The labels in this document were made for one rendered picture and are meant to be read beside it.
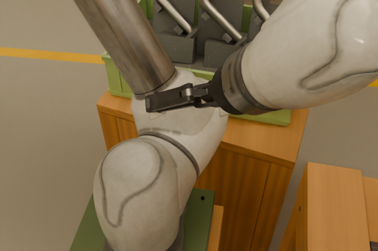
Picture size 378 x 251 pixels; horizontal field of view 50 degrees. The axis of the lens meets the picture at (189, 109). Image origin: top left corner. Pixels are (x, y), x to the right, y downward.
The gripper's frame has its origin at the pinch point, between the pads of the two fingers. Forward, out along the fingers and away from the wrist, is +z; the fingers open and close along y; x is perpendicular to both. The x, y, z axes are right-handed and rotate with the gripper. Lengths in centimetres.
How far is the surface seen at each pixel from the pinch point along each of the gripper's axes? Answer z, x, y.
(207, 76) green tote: 43, -16, -26
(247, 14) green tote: 57, -44, -52
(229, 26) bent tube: 48, -35, -39
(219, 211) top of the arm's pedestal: 29.1, 21.9, -18.1
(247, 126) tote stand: 47, -1, -40
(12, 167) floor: 172, 1, 30
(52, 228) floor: 143, 32, 14
